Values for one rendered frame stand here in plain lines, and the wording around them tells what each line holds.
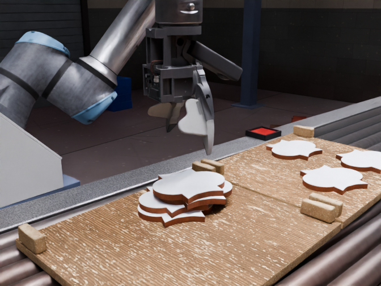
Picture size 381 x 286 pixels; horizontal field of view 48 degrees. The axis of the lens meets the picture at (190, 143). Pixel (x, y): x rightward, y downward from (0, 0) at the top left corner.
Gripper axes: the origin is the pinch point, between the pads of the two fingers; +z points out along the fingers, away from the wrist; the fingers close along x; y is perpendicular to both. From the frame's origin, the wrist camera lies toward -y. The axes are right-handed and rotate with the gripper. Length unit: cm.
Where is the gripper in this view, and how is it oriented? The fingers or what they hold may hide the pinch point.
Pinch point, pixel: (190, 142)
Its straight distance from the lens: 75.2
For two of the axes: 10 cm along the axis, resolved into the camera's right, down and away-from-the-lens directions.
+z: 0.0, 9.5, 3.1
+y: -8.8, 1.5, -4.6
